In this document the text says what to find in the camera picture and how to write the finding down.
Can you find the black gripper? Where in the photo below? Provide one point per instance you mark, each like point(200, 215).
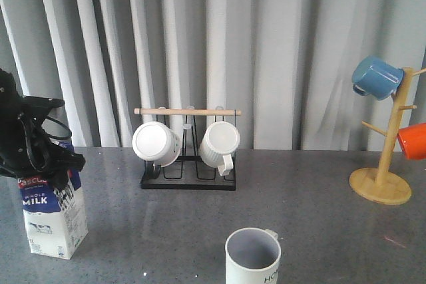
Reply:
point(26, 148)

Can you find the Pascual whole milk carton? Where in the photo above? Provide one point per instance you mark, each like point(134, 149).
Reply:
point(55, 221)

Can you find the white smooth hanging mug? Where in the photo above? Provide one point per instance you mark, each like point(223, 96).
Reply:
point(157, 145)

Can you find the white ribbed hanging mug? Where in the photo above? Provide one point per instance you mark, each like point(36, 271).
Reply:
point(220, 141)

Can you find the white HOME mug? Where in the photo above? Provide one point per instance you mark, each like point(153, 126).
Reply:
point(252, 256)

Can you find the grey curtain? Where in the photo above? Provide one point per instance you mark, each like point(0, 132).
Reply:
point(286, 64)

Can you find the wooden mug tree stand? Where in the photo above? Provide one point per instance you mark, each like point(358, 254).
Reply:
point(379, 184)

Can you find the blue enamel mug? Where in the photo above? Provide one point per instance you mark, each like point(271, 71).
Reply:
point(375, 77)

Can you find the orange enamel mug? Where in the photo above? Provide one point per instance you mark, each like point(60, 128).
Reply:
point(412, 141)

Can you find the black wire mug rack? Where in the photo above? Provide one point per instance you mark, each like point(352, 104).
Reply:
point(189, 172)

